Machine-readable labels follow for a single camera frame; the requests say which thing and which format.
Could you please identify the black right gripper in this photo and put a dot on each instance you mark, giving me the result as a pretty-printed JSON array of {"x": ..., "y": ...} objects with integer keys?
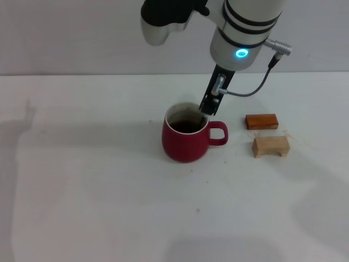
[{"x": 219, "y": 82}]

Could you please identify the red ceramic mug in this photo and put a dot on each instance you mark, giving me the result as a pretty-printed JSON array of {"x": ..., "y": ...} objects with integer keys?
[{"x": 185, "y": 147}]

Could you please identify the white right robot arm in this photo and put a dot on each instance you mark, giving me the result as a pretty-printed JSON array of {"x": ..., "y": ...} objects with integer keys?
[{"x": 240, "y": 32}]

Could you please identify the light wooden spoon rest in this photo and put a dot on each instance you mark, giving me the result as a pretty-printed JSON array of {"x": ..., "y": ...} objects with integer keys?
[{"x": 268, "y": 146}]

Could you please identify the dark coffee liquid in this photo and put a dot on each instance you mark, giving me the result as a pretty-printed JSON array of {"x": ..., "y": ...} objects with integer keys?
[{"x": 185, "y": 127}]

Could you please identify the dark brown wooden block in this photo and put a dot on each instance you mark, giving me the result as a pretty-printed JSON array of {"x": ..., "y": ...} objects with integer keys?
[{"x": 261, "y": 122}]

